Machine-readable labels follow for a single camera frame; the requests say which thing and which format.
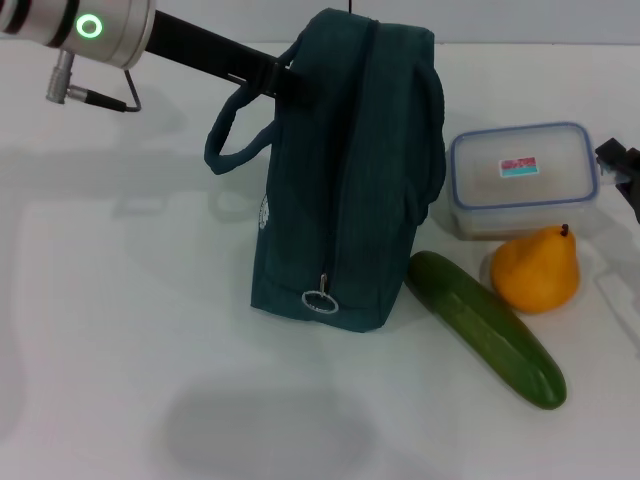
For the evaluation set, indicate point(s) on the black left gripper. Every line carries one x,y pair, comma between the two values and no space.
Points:
215,50

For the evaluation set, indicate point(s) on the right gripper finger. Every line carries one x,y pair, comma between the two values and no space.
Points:
632,197
612,150

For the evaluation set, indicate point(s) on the clear blue-rimmed food container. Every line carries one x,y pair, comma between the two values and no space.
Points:
520,175

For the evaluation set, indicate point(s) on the dark teal lunch bag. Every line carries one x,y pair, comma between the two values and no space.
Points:
350,200

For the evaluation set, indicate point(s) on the green cucumber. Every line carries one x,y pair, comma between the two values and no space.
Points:
485,325

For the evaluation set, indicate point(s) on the yellow orange pear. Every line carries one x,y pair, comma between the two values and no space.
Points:
537,275

